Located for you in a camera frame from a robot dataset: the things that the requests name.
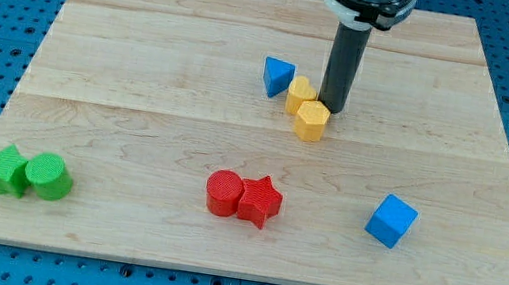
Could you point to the blue triangle block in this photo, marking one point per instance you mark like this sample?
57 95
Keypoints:
277 75

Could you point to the red cylinder block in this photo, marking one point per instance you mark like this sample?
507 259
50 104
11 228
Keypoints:
224 190

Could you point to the red star block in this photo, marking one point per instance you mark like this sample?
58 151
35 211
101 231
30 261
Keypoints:
260 201

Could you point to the yellow hexagon block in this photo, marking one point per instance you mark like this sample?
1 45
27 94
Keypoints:
311 119

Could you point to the yellow heart block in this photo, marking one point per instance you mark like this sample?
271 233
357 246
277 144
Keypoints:
299 90

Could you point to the light wooden board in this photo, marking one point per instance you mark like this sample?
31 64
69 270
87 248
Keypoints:
145 99

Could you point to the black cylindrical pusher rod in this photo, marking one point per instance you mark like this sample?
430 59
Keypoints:
346 54

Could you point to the blue cube block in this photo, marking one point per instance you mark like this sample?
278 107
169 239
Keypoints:
391 220

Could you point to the green cylinder block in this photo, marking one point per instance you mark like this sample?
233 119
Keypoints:
48 176

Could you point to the green star block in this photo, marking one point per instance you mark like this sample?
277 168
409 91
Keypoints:
13 180

